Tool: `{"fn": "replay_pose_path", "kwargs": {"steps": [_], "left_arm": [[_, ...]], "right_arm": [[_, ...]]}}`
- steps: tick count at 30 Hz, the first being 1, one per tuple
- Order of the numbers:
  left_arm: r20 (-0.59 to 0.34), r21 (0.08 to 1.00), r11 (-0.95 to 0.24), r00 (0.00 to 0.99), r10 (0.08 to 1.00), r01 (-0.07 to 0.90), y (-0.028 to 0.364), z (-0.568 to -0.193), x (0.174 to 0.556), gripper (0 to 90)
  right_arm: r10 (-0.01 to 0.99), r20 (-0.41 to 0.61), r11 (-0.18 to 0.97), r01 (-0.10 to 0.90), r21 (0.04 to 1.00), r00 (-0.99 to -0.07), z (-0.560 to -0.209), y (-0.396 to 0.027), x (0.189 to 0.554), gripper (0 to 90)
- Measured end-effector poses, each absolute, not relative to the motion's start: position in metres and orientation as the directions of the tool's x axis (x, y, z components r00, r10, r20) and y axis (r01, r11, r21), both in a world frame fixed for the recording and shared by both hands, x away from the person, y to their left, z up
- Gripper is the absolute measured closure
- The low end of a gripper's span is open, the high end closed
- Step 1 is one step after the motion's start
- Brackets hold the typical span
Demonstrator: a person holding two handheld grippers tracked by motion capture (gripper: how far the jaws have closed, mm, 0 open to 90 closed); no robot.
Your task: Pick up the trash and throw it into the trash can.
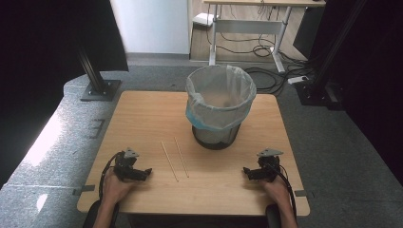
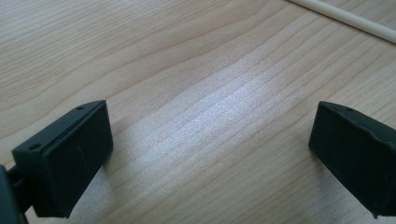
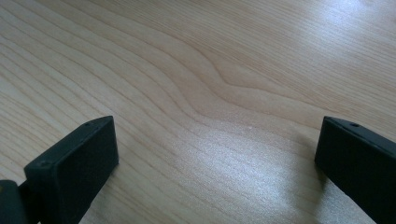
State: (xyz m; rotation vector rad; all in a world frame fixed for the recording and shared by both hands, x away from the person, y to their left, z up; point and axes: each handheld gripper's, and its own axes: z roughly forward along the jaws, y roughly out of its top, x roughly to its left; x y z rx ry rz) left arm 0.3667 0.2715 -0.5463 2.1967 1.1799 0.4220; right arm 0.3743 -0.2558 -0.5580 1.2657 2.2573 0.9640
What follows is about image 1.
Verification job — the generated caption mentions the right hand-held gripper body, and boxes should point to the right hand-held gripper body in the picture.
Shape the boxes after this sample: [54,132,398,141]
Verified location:
[256,147,285,183]

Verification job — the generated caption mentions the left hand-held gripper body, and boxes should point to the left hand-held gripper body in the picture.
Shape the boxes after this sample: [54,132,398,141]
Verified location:
[112,146,143,183]

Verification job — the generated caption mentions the person's left hand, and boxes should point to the person's left hand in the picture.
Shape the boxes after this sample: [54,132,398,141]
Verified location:
[101,169,135,207]

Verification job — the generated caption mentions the person's right hand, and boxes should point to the person's right hand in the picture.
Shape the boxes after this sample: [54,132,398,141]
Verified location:
[263,176,292,205]

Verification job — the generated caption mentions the thin wooden stick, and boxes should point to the thin wooden stick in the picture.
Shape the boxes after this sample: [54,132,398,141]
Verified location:
[173,136,190,179]
[160,141,181,183]

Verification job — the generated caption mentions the grey tape floor marking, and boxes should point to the grey tape floor marking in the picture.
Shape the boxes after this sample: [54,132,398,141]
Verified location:
[87,118,106,140]

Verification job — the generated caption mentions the black mesh trash bin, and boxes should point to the black mesh trash bin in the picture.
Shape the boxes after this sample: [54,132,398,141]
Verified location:
[191,123,242,151]

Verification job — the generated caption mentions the white plastic bin bag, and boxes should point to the white plastic bin bag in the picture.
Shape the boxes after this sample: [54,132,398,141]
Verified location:
[184,64,258,133]

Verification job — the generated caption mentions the black metal stand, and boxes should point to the black metal stand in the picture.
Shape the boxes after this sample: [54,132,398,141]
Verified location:
[294,0,370,107]
[75,44,123,103]

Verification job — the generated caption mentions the white power strip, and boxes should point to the white power strip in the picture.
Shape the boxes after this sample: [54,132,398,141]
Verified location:
[287,75,310,86]

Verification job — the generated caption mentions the black curtain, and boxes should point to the black curtain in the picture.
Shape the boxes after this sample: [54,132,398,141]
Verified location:
[312,0,403,186]
[0,0,129,188]

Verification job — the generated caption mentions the white flat box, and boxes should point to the white flat box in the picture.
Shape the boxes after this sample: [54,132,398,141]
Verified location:
[191,11,221,29]

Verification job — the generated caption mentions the black floor cables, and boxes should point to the black floor cables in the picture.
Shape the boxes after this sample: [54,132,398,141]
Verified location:
[205,4,317,96]

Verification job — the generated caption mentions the white frame desk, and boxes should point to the white frame desk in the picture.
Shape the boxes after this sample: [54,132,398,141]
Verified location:
[202,0,327,74]

